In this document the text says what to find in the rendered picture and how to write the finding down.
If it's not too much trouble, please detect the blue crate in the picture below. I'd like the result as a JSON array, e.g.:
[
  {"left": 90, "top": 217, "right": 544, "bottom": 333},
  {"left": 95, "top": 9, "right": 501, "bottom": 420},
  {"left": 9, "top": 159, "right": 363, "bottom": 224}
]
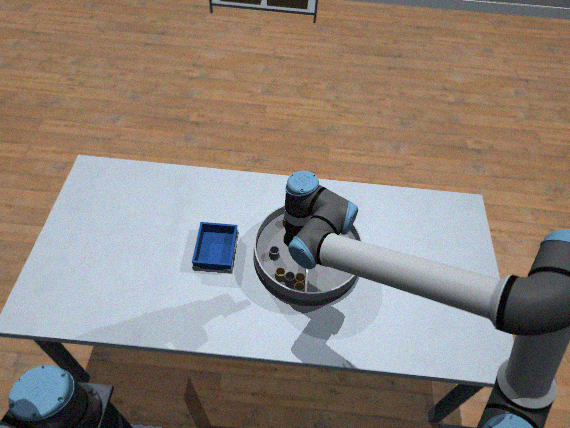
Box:
[{"left": 192, "top": 221, "right": 240, "bottom": 274}]

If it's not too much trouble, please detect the grey turntable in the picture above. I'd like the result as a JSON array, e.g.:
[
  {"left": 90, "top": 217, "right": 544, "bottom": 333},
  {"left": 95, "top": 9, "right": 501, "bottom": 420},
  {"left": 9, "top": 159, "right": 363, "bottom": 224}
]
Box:
[{"left": 253, "top": 202, "right": 364, "bottom": 310}]

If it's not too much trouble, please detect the white table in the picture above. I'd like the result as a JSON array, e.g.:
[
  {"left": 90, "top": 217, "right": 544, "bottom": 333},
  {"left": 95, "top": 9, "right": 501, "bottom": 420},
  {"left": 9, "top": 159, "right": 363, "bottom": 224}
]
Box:
[{"left": 0, "top": 154, "right": 524, "bottom": 426}]

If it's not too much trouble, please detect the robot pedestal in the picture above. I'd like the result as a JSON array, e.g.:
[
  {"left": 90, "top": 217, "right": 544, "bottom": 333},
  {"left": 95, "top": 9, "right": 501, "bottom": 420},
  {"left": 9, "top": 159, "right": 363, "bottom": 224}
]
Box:
[{"left": 85, "top": 382, "right": 133, "bottom": 428}]

